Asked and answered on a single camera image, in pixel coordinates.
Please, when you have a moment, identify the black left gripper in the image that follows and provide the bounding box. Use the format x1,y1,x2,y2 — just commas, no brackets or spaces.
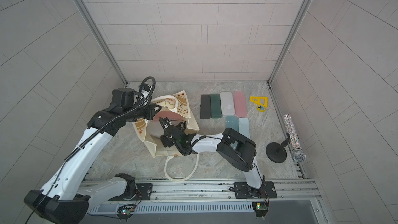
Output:
123,101,164,122

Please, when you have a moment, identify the translucent white pencil case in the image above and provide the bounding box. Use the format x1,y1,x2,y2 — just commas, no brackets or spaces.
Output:
147,121,164,138

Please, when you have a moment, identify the floral canvas tote bag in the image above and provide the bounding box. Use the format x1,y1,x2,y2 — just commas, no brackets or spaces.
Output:
133,91,200,181

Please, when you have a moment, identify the black pencil case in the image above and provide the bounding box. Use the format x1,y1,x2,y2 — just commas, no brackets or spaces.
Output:
200,94,211,120

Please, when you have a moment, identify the dark green pencil case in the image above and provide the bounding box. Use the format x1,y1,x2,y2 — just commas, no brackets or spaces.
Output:
210,93,222,119

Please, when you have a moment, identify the light teal pencil case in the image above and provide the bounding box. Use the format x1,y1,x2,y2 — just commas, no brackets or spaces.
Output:
226,116,239,132

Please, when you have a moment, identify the white grey pencil case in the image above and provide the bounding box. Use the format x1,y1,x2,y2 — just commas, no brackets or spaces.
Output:
220,92,235,117

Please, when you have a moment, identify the pale blue pencil case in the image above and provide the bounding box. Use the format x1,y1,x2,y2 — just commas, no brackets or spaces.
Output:
238,118,250,139

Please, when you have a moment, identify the pink pencil case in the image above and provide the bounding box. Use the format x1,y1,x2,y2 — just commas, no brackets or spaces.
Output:
233,91,247,118

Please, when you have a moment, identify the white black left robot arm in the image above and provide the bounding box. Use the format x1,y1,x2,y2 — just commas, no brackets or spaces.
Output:
24,83,161,224

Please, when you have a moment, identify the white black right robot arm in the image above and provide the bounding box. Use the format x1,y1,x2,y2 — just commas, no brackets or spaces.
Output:
159,118,266,198

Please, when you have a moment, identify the salmon red pencil case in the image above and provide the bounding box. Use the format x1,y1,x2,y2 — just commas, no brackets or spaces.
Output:
152,111,182,121

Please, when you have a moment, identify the left circuit board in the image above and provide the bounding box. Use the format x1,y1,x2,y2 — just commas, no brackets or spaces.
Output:
116,204,137,221

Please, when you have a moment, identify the circuit board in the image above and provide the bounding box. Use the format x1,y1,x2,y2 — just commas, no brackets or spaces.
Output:
116,204,137,221
252,201,269,218

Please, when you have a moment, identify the yellow triangular wooden toy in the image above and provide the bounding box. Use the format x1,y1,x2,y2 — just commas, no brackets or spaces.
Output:
249,96,268,113

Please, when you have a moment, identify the black microphone stand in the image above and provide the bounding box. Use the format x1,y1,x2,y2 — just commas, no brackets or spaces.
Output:
266,133,291,163

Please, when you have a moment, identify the right circuit board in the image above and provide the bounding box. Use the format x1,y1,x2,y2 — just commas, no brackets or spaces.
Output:
252,201,269,218

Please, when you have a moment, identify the glittery silver microphone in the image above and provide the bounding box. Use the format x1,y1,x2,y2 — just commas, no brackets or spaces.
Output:
283,115,306,162

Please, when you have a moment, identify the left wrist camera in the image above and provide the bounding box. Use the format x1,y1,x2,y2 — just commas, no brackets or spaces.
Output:
139,84,152,99

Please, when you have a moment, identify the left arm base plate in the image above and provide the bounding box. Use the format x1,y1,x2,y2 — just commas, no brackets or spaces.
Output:
115,184,153,201

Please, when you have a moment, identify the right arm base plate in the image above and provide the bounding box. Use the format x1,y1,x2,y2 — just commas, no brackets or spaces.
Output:
230,181,277,199

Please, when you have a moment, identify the aluminium mounting rail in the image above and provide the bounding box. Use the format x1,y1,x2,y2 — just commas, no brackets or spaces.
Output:
77,178,322,204

